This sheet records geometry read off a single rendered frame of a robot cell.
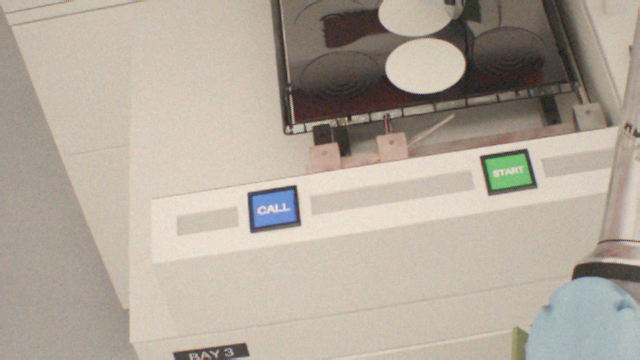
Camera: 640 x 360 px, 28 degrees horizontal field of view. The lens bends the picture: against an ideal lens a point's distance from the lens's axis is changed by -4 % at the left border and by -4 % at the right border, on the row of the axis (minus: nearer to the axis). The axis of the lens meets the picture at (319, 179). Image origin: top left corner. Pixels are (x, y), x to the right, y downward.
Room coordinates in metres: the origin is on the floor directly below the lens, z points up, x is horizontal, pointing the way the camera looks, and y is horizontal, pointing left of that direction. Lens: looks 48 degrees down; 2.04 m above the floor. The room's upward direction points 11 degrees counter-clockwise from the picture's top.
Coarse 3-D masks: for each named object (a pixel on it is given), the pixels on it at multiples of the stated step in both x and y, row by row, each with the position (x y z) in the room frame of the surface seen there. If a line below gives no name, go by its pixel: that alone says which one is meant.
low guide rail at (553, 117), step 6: (546, 96) 1.15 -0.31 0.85; (552, 96) 1.15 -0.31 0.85; (540, 102) 1.14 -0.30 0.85; (546, 102) 1.14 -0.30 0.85; (552, 102) 1.14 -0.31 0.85; (540, 108) 1.14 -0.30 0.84; (546, 108) 1.13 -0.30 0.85; (552, 108) 1.13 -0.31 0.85; (540, 114) 1.15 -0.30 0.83; (546, 114) 1.12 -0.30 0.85; (552, 114) 1.12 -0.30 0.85; (558, 114) 1.12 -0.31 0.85; (546, 120) 1.11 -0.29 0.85; (552, 120) 1.11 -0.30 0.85; (558, 120) 1.11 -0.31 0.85
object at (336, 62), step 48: (288, 0) 1.37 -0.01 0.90; (336, 0) 1.36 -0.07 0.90; (480, 0) 1.30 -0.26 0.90; (528, 0) 1.29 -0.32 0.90; (288, 48) 1.28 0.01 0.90; (336, 48) 1.26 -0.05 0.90; (384, 48) 1.24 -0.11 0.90; (480, 48) 1.21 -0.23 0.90; (528, 48) 1.19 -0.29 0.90; (336, 96) 1.17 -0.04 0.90; (384, 96) 1.16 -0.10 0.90; (432, 96) 1.14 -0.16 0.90
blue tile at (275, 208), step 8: (288, 192) 0.97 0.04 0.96; (256, 200) 0.97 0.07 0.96; (264, 200) 0.97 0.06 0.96; (272, 200) 0.97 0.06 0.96; (280, 200) 0.96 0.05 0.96; (288, 200) 0.96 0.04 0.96; (256, 208) 0.96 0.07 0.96; (264, 208) 0.96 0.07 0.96; (272, 208) 0.95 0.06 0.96; (280, 208) 0.95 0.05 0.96; (288, 208) 0.95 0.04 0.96; (256, 216) 0.95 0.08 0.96; (264, 216) 0.95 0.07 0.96; (272, 216) 0.94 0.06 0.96; (280, 216) 0.94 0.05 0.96; (288, 216) 0.94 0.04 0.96; (296, 216) 0.94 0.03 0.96; (256, 224) 0.94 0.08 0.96; (264, 224) 0.93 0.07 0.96
